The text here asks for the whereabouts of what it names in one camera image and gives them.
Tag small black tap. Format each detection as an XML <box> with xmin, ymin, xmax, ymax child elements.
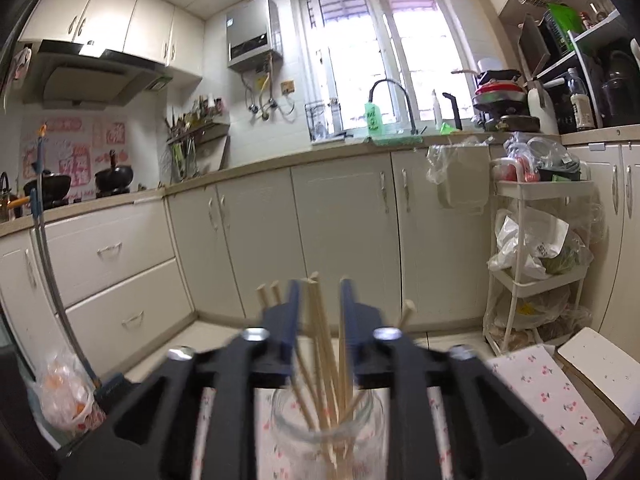
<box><xmin>442</xmin><ymin>91</ymin><xmax>465</xmax><ymax>131</ymax></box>

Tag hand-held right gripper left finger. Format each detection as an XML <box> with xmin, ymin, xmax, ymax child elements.
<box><xmin>57</xmin><ymin>280</ymin><xmax>303</xmax><ymax>480</ymax></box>

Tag cream side base cabinets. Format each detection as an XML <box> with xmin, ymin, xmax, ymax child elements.
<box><xmin>560</xmin><ymin>132</ymin><xmax>640</xmax><ymax>341</ymax></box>

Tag kitchen window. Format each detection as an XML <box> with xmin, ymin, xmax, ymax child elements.
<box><xmin>296</xmin><ymin>0</ymin><xmax>482</xmax><ymax>133</ymax></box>

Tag white speckled stool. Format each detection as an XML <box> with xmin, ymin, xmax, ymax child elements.
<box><xmin>554</xmin><ymin>326</ymin><xmax>638</xmax><ymax>428</ymax></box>

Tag kitchen utensil rack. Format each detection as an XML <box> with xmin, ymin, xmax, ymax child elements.
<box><xmin>166</xmin><ymin>95</ymin><xmax>232</xmax><ymax>183</ymax></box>

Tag floral tablecloth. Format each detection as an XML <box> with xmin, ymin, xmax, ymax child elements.
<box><xmin>192</xmin><ymin>342</ymin><xmax>616</xmax><ymax>480</ymax></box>

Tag cream kitchen base cabinets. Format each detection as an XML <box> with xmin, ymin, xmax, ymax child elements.
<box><xmin>0</xmin><ymin>140</ymin><xmax>493</xmax><ymax>376</ymax></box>

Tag white jug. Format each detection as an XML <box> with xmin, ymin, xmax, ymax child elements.
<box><xmin>526</xmin><ymin>79</ymin><xmax>561</xmax><ymax>136</ymax></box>

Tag green plastic pouch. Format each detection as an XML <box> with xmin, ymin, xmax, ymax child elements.
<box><xmin>366</xmin><ymin>101</ymin><xmax>385</xmax><ymax>140</ymax></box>

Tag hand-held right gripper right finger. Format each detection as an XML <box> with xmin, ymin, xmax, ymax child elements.
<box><xmin>339</xmin><ymin>279</ymin><xmax>587</xmax><ymax>480</ymax></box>

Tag bag of green vegetables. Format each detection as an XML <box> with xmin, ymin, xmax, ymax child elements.
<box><xmin>542</xmin><ymin>239</ymin><xmax>594</xmax><ymax>277</ymax></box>

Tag green sink mat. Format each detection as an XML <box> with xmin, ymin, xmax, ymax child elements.
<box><xmin>372</xmin><ymin>127</ymin><xmax>426</xmax><ymax>147</ymax></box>

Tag clear plastic bottle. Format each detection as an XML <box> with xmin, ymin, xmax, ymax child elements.
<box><xmin>569</xmin><ymin>66</ymin><xmax>597</xmax><ymax>132</ymax></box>

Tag silver water heater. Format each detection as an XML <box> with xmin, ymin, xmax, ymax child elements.
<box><xmin>225</xmin><ymin>0</ymin><xmax>284</xmax><ymax>73</ymax></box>

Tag white hanging trash bin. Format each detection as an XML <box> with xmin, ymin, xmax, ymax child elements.
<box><xmin>426</xmin><ymin>144</ymin><xmax>492</xmax><ymax>217</ymax></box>

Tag black wok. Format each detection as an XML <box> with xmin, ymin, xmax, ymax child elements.
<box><xmin>23</xmin><ymin>169</ymin><xmax>72</xmax><ymax>209</ymax></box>

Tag cream cabinet drawer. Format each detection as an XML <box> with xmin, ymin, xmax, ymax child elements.
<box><xmin>62</xmin><ymin>257</ymin><xmax>196</xmax><ymax>365</ymax></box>
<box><xmin>32</xmin><ymin>202</ymin><xmax>177</xmax><ymax>308</ymax></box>

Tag black electric kettle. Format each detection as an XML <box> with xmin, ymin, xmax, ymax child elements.
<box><xmin>599</xmin><ymin>49</ymin><xmax>640</xmax><ymax>128</ymax></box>

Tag white plastic bag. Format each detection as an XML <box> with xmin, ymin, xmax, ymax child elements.
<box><xmin>487</xmin><ymin>207</ymin><xmax>571</xmax><ymax>281</ymax></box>

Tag red cooking pot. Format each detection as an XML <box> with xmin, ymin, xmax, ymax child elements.
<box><xmin>472</xmin><ymin>82</ymin><xmax>528</xmax><ymax>111</ymax></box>

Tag copper kettle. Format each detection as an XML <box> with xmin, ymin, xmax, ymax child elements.
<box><xmin>0</xmin><ymin>171</ymin><xmax>26</xmax><ymax>224</ymax></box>

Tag bundle of wooden chopsticks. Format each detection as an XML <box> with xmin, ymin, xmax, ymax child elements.
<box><xmin>256</xmin><ymin>271</ymin><xmax>417</xmax><ymax>480</ymax></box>

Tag bags on trolley bottom shelf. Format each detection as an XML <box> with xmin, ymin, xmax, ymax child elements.
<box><xmin>492</xmin><ymin>285</ymin><xmax>592</xmax><ymax>352</ymax></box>

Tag range hood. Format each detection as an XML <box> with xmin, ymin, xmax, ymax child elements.
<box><xmin>19</xmin><ymin>39</ymin><xmax>174</xmax><ymax>109</ymax></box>

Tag blue handled mop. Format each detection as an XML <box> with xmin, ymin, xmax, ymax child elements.
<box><xmin>29</xmin><ymin>120</ymin><xmax>132</xmax><ymax>413</ymax></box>

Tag clear bag of groceries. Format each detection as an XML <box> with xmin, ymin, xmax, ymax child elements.
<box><xmin>492</xmin><ymin>132</ymin><xmax>584</xmax><ymax>183</ymax></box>

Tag silver microwave oven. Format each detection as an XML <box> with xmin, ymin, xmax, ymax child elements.
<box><xmin>517</xmin><ymin>12</ymin><xmax>576</xmax><ymax>81</ymax></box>

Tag pink hanging cloth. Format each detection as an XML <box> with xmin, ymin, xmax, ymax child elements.
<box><xmin>10</xmin><ymin>45</ymin><xmax>33</xmax><ymax>83</ymax></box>

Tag black frying pan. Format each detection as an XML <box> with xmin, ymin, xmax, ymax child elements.
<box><xmin>487</xmin><ymin>114</ymin><xmax>542</xmax><ymax>133</ymax></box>

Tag clear glass jar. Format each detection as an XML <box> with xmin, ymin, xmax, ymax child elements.
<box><xmin>270</xmin><ymin>382</ymin><xmax>391</xmax><ymax>480</ymax></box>

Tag black cooking pot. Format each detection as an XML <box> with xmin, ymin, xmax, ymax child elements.
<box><xmin>94</xmin><ymin>149</ymin><xmax>136</xmax><ymax>197</ymax></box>

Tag clear plastic container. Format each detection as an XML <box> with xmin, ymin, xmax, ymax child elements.
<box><xmin>304</xmin><ymin>101</ymin><xmax>347</xmax><ymax>144</ymax></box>

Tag black arched sink faucet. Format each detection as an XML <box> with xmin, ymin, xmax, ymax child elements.
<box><xmin>368</xmin><ymin>78</ymin><xmax>421</xmax><ymax>137</ymax></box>

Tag cream wall cabinets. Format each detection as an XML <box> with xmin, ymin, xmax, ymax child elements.
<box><xmin>17</xmin><ymin>0</ymin><xmax>207</xmax><ymax>80</ymax></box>

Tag white counter shelf rack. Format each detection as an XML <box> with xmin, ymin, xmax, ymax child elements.
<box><xmin>530</xmin><ymin>7</ymin><xmax>640</xmax><ymax>136</ymax></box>

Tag white rolling trolley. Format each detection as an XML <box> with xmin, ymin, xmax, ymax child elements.
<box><xmin>481</xmin><ymin>179</ymin><xmax>599</xmax><ymax>357</ymax></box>

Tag pink wall stickers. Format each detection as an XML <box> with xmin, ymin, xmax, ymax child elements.
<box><xmin>19</xmin><ymin>116</ymin><xmax>127</xmax><ymax>202</ymax></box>

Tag plastic bag with orange items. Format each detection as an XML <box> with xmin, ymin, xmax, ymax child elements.
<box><xmin>26</xmin><ymin>349</ymin><xmax>107</xmax><ymax>435</ymax></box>

